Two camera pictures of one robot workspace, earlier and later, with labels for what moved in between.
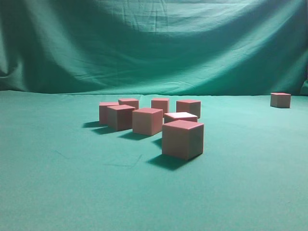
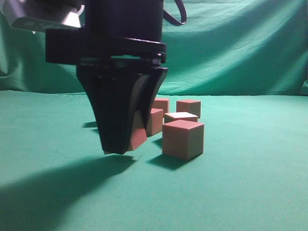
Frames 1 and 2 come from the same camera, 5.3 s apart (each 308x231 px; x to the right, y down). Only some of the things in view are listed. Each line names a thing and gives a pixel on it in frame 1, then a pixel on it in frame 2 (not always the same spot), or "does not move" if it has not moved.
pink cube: [281, 100] → [139, 134]
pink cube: [147, 121] does not move
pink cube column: [182, 139] does not move
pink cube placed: [161, 103] does not move
